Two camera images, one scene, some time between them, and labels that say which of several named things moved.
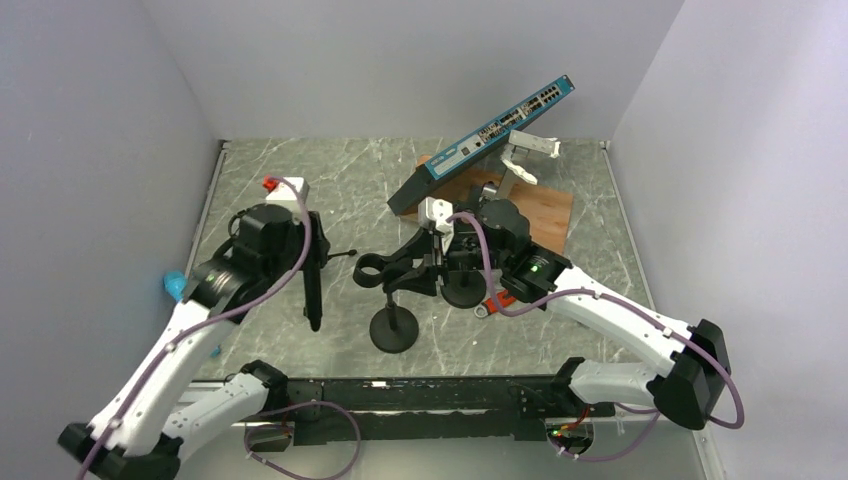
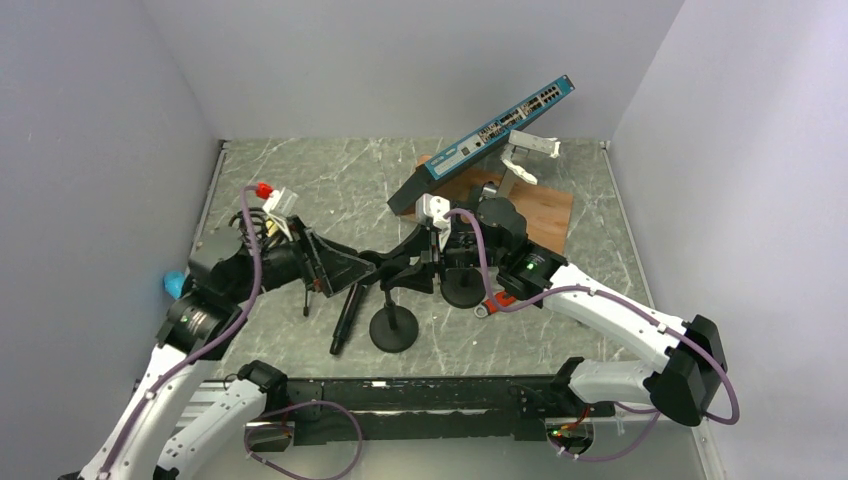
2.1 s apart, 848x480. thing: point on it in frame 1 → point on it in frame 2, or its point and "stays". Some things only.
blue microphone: x=175 y=282 stays
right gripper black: x=424 y=244 stays
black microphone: x=313 y=298 → x=346 y=319
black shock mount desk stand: x=464 y=286 stays
